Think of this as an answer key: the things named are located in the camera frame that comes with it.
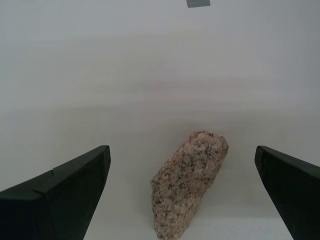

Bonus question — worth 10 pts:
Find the speckled pink granite rock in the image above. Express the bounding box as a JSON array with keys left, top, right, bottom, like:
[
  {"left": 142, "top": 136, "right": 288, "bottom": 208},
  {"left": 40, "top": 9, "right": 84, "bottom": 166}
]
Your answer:
[{"left": 149, "top": 129, "right": 230, "bottom": 240}]

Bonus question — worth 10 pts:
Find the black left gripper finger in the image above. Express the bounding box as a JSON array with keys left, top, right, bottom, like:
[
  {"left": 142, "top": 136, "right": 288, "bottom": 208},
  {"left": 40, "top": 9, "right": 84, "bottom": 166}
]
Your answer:
[
  {"left": 0, "top": 145, "right": 111, "bottom": 240},
  {"left": 254, "top": 145, "right": 320, "bottom": 240}
]

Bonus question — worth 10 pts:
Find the grey tape square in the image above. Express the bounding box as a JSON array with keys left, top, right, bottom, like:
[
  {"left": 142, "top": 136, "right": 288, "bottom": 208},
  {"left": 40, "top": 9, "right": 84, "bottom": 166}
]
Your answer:
[{"left": 186, "top": 0, "right": 211, "bottom": 8}]

